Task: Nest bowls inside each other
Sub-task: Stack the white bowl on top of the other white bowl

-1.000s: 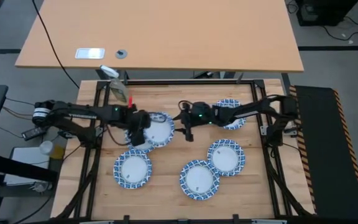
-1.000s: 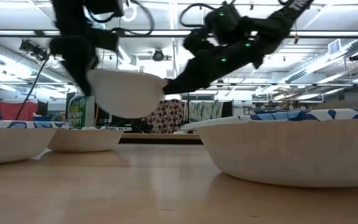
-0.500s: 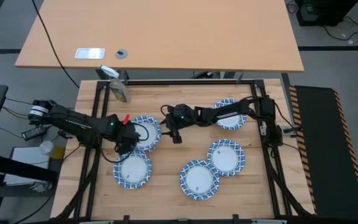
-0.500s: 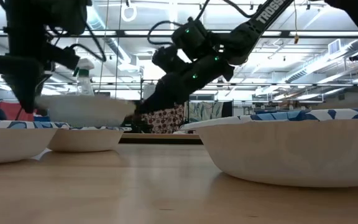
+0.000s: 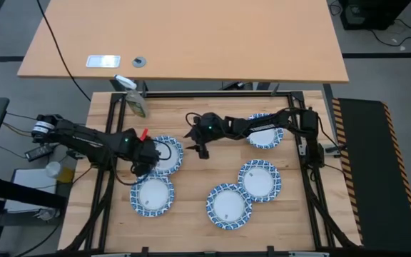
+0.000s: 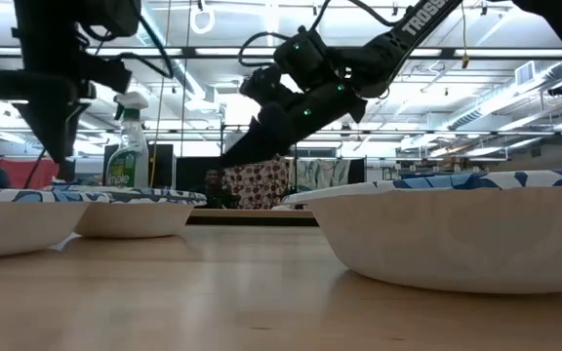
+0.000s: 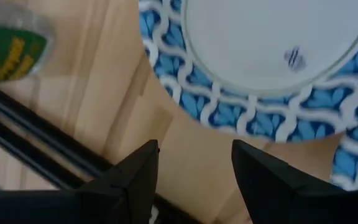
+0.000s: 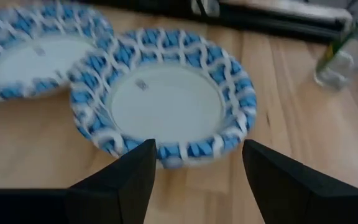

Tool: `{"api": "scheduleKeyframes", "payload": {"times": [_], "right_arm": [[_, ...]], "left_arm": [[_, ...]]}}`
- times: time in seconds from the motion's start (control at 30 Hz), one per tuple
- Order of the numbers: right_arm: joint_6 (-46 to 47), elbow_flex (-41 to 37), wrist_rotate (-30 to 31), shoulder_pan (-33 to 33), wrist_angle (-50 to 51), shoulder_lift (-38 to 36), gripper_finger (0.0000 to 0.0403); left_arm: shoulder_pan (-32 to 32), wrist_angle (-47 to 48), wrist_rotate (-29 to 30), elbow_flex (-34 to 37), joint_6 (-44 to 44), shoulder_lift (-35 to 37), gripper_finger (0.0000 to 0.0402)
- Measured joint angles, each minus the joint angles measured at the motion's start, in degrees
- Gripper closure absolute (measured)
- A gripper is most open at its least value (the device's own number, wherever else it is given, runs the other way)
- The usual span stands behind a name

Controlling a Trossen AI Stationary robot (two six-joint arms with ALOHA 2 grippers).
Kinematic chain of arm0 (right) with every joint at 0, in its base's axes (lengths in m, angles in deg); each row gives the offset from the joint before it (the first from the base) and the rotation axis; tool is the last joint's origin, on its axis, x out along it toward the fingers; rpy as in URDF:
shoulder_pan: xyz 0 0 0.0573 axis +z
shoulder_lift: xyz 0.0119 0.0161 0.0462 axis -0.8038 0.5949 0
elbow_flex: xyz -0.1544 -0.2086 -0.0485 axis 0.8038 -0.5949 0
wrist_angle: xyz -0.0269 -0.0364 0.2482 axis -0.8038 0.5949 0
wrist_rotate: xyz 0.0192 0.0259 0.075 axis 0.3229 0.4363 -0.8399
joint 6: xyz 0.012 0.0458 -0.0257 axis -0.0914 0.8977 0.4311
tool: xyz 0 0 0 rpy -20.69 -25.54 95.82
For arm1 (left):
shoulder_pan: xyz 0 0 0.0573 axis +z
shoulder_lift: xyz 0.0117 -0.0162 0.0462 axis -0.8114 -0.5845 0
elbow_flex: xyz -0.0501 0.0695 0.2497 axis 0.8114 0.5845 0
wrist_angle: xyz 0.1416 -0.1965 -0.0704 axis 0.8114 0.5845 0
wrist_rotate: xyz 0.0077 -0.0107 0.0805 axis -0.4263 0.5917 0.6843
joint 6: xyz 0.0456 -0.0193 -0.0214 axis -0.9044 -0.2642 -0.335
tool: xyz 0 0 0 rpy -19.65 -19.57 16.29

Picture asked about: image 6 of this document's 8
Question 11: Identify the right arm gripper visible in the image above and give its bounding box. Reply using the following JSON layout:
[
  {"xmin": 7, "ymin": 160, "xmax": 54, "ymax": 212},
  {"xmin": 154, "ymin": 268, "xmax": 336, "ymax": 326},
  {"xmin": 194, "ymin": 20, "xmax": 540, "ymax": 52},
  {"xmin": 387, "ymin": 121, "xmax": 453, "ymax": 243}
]
[{"xmin": 220, "ymin": 81, "xmax": 368, "ymax": 168}]

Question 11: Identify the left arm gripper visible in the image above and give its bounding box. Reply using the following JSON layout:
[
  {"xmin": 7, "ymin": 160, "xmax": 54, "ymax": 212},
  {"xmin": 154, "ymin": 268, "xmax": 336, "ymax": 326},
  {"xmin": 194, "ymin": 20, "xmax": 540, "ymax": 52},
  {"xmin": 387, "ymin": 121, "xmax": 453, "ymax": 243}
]
[{"xmin": 0, "ymin": 69, "xmax": 98, "ymax": 164}]

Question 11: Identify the blue patterned white paper bowl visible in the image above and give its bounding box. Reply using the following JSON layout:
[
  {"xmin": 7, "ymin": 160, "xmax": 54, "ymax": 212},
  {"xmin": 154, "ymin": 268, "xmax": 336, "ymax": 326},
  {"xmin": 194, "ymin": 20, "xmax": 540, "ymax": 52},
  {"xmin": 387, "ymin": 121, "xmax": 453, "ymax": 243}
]
[
  {"xmin": 46, "ymin": 183, "xmax": 208, "ymax": 240},
  {"xmin": 376, "ymin": 169, "xmax": 562, "ymax": 191},
  {"xmin": 0, "ymin": 187, "xmax": 112, "ymax": 260},
  {"xmin": 280, "ymin": 180, "xmax": 562, "ymax": 294}
]

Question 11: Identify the brown dotted white fabric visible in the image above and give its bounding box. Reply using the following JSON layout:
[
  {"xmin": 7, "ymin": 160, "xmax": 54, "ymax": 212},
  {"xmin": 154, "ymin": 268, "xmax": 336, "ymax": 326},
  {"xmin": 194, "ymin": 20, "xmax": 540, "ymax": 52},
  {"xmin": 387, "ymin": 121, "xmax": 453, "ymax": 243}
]
[{"xmin": 221, "ymin": 156, "xmax": 291, "ymax": 211}]

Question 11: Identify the red cloth partition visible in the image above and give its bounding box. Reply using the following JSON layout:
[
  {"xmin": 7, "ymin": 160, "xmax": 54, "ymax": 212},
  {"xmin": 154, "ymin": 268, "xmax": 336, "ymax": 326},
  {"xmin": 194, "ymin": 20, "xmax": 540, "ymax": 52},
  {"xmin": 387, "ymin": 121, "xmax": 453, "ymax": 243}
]
[{"xmin": 0, "ymin": 157, "xmax": 62, "ymax": 190}]

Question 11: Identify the leaf print panel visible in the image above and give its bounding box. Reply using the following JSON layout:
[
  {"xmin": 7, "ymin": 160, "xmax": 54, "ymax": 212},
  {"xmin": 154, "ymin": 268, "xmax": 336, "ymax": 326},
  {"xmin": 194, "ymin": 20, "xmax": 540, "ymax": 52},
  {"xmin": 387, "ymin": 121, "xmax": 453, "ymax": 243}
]
[{"xmin": 294, "ymin": 157, "xmax": 353, "ymax": 192}]

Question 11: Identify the clear spray bottle green label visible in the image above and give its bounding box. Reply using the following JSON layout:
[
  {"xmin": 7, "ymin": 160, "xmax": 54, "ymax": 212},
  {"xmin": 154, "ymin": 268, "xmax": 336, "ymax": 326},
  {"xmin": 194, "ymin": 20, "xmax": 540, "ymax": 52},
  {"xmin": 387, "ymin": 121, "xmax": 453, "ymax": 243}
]
[{"xmin": 104, "ymin": 91, "xmax": 151, "ymax": 189}]

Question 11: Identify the light wooden desk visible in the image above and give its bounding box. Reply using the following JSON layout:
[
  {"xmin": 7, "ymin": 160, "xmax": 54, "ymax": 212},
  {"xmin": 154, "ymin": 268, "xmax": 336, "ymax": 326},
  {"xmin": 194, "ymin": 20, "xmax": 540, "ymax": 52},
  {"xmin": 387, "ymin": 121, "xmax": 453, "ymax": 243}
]
[{"xmin": 186, "ymin": 208, "xmax": 319, "ymax": 227}]

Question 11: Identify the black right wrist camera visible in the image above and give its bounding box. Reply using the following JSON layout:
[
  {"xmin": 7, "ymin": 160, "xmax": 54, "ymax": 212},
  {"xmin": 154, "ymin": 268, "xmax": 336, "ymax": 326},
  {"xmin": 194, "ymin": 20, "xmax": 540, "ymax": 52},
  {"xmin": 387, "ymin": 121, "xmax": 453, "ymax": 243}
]
[{"xmin": 239, "ymin": 63, "xmax": 285, "ymax": 106}]

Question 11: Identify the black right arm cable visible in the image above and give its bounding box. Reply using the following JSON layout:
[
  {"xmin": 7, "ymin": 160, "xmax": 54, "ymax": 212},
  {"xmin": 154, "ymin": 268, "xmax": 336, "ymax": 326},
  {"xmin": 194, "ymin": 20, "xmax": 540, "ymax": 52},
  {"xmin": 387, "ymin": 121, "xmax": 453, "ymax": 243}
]
[{"xmin": 237, "ymin": 30, "xmax": 287, "ymax": 68}]

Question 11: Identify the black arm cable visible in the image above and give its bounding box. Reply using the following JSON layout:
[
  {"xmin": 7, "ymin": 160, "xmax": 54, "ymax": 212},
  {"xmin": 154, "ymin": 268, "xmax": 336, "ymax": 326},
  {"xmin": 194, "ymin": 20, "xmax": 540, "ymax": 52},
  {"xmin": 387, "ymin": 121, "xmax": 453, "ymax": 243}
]
[
  {"xmin": 237, "ymin": 30, "xmax": 287, "ymax": 68},
  {"xmin": 83, "ymin": 13, "xmax": 176, "ymax": 82}
]

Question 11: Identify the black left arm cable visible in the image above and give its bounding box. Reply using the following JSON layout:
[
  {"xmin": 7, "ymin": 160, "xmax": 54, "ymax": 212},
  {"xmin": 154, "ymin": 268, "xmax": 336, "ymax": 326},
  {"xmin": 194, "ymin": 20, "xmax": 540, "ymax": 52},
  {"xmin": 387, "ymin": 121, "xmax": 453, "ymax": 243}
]
[{"xmin": 83, "ymin": 13, "xmax": 176, "ymax": 82}]

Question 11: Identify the white hanging ring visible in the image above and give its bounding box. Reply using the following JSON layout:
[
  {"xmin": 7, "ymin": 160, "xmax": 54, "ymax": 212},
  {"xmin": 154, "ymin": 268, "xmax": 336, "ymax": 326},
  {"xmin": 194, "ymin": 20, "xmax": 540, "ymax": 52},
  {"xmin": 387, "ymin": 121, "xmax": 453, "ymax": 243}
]
[{"xmin": 189, "ymin": 1, "xmax": 217, "ymax": 36}]

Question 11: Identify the yellow hanging cable with plug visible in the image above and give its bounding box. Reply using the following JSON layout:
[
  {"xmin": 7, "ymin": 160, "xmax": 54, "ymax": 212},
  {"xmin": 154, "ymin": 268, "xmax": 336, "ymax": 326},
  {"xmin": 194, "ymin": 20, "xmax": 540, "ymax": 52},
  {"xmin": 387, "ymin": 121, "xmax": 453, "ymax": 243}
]
[{"xmin": 460, "ymin": 0, "xmax": 472, "ymax": 70}]

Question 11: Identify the white ceiling air duct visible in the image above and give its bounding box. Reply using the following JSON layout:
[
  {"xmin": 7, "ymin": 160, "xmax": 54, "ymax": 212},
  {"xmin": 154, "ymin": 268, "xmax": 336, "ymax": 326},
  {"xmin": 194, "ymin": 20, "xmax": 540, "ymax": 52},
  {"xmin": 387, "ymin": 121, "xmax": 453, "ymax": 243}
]
[{"xmin": 446, "ymin": 60, "xmax": 562, "ymax": 133}]

